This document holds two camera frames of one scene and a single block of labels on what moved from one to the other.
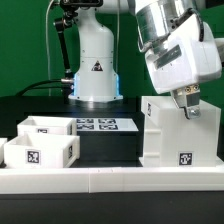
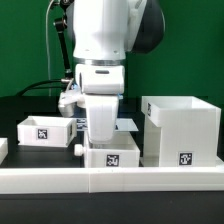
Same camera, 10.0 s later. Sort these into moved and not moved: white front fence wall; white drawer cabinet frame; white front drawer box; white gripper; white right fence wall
Moved: white front drawer box; white gripper
Not moved: white right fence wall; white front fence wall; white drawer cabinet frame
